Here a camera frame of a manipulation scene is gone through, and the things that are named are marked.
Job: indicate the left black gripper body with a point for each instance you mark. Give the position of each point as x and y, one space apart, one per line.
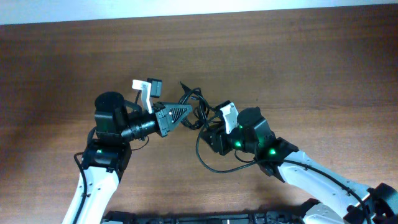
159 111

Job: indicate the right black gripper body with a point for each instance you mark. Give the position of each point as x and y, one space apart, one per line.
227 140

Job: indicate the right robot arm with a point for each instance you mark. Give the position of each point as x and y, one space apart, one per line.
335 199

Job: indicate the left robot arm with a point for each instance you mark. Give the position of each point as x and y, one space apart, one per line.
108 150

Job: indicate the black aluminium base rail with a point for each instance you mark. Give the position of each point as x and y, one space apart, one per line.
202 217

